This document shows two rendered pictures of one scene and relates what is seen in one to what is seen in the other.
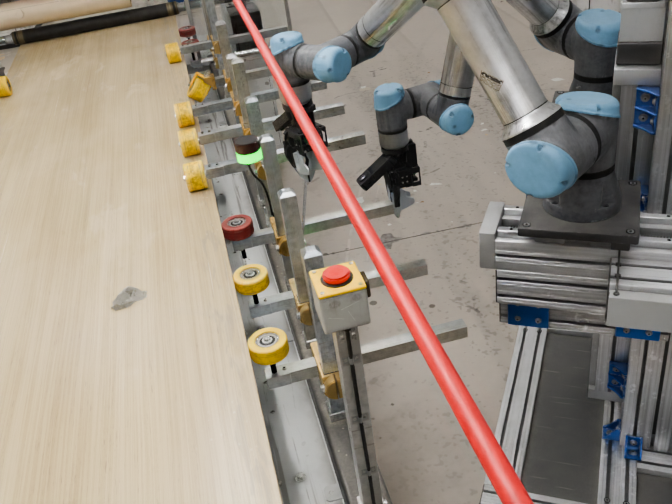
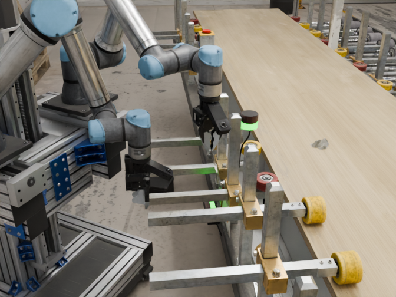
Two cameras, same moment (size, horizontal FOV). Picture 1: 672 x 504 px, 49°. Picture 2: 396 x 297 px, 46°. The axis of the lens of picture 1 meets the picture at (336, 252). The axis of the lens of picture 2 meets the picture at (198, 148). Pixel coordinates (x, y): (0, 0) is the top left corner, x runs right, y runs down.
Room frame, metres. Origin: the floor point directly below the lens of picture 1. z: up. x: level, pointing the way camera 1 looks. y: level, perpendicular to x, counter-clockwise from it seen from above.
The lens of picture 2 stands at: (3.03, 0.06, 1.75)
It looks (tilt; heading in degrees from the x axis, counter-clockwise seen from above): 28 degrees down; 183
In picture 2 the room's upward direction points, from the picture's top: straight up
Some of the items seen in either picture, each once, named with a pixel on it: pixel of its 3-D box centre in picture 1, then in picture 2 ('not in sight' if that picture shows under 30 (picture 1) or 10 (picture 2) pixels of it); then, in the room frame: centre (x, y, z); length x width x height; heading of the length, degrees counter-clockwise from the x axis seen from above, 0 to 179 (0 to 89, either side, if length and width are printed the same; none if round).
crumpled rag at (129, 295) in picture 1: (125, 294); (321, 142); (1.37, 0.48, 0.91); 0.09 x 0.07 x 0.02; 133
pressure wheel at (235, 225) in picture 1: (240, 239); (265, 190); (1.64, 0.24, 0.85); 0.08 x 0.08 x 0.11
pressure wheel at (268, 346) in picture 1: (271, 359); not in sight; (1.15, 0.16, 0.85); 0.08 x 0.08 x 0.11
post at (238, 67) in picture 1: (252, 134); (267, 263); (2.11, 0.20, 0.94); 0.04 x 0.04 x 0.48; 9
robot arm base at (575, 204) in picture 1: (582, 181); (79, 86); (1.26, -0.51, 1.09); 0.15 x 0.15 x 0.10
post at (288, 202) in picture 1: (303, 282); (221, 148); (1.37, 0.08, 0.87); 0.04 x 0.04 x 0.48; 9
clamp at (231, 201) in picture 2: (283, 235); (234, 191); (1.64, 0.13, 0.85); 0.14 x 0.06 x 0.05; 9
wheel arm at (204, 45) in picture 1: (230, 39); not in sight; (3.15, 0.31, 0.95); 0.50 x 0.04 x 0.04; 99
